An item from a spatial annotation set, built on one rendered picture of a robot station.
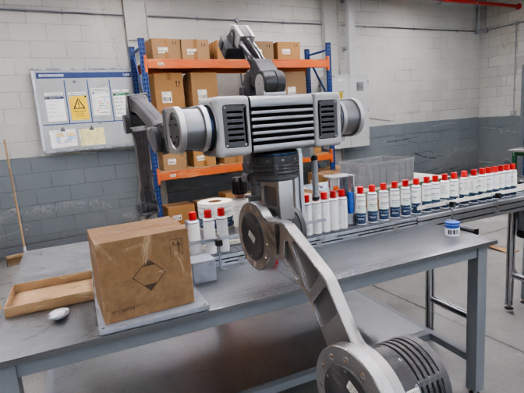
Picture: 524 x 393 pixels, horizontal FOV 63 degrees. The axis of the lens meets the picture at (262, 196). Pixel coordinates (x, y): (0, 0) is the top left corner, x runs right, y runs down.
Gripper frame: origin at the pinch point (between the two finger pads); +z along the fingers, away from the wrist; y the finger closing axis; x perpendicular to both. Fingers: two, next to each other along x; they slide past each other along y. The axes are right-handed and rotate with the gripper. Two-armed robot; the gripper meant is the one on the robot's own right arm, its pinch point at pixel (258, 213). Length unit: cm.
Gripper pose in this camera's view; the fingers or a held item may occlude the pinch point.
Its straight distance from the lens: 207.0
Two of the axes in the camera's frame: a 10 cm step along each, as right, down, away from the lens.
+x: 4.0, 1.4, -9.0
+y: -9.1, 1.3, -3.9
